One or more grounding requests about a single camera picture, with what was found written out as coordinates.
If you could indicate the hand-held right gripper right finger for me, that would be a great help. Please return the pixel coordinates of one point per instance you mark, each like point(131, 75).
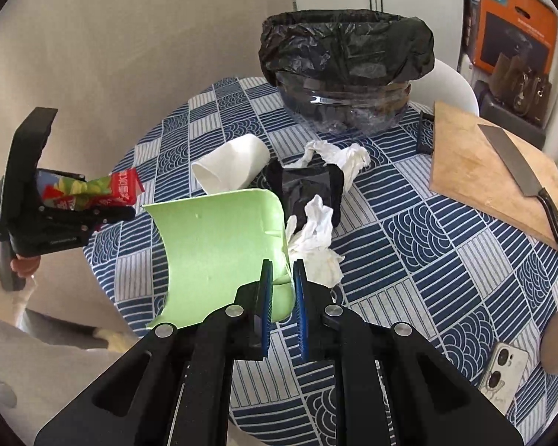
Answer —
point(300, 313)

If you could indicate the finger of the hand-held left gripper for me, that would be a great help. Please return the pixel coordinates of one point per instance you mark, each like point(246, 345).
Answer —
point(102, 214)

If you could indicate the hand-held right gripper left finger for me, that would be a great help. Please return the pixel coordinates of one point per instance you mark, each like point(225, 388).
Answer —
point(262, 318)

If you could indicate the green and red snack packet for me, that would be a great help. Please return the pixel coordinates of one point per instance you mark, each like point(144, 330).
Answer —
point(88, 188)

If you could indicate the green paper cup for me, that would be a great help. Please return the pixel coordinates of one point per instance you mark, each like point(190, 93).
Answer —
point(214, 241)

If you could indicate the trash bin with black bag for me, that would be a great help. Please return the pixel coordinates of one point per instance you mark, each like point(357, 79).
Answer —
point(344, 46)

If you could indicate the person's left hand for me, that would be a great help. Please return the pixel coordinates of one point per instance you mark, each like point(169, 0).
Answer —
point(24, 267)

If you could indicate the crumpled white tissue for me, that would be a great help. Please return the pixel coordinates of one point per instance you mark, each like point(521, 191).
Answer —
point(318, 237)

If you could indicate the blue patterned tablecloth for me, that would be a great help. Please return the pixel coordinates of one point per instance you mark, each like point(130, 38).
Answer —
point(400, 251)

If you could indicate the black plastic bag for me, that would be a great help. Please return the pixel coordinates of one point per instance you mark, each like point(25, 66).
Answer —
point(302, 183)

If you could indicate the white paper cup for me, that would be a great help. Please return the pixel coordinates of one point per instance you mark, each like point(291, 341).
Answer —
point(232, 162)

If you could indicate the long white tissue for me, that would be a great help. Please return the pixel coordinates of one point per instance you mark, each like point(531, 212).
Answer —
point(348, 158)

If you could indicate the smartphone in pale case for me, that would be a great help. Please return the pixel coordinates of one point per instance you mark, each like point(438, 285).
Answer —
point(507, 371)

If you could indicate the small black holder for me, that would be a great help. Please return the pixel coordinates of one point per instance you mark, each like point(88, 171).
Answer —
point(425, 134)

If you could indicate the wooden cutting board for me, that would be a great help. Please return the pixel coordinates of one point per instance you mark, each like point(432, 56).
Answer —
point(469, 172)

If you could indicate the cleaver knife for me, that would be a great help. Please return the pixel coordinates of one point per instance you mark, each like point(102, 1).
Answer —
point(511, 158)

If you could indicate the white chair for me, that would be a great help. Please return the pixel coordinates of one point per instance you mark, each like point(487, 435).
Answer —
point(446, 83)

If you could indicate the black box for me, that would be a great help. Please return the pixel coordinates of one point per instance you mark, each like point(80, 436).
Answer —
point(507, 123)

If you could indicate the brown leather handbag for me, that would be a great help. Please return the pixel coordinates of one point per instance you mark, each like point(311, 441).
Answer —
point(516, 83)

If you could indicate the orange cardboard box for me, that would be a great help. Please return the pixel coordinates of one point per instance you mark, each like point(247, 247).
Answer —
point(507, 14)

